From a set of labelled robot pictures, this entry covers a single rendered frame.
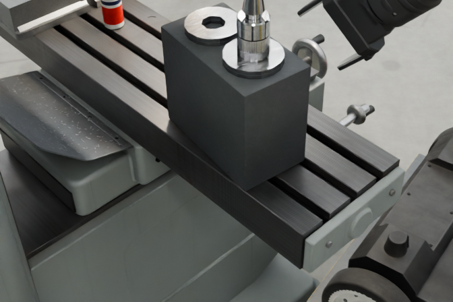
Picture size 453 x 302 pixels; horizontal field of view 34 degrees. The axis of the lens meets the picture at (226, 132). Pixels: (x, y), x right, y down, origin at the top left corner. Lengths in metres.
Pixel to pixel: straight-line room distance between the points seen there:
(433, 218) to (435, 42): 1.68
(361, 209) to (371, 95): 1.77
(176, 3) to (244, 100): 2.43
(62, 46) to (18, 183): 0.28
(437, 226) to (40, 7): 0.93
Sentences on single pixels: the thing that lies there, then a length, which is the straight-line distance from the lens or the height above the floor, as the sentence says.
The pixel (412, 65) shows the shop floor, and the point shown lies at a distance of 3.09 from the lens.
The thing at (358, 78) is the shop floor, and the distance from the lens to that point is 2.98.
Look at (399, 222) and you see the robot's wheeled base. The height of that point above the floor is 0.59.
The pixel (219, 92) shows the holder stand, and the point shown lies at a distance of 1.06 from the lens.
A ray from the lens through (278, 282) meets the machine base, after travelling 1.99.
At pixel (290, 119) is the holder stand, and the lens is 1.10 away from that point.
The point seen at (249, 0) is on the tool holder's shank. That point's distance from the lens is 1.00.
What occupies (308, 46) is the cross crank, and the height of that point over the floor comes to 0.71.
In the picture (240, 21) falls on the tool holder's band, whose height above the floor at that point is 1.23.
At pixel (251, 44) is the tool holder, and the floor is 1.19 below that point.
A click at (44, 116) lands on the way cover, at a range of 1.39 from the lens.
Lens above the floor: 1.78
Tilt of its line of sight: 41 degrees down
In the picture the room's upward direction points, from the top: 1 degrees counter-clockwise
